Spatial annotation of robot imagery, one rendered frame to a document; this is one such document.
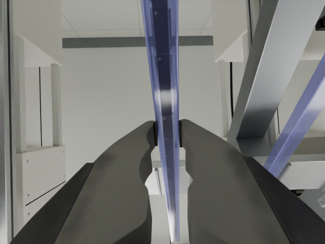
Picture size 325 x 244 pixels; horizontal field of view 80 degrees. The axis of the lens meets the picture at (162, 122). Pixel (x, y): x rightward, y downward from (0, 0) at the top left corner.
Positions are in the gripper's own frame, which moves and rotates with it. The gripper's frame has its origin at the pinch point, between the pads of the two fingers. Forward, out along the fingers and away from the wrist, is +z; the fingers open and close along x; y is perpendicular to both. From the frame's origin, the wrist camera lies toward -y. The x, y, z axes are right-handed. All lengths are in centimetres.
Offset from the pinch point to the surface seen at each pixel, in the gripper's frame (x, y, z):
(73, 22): -79, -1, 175
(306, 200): 30.0, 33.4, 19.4
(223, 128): 25, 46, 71
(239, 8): 27, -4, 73
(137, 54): -31, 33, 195
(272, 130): 28, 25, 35
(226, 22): 25, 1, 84
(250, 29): 24, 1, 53
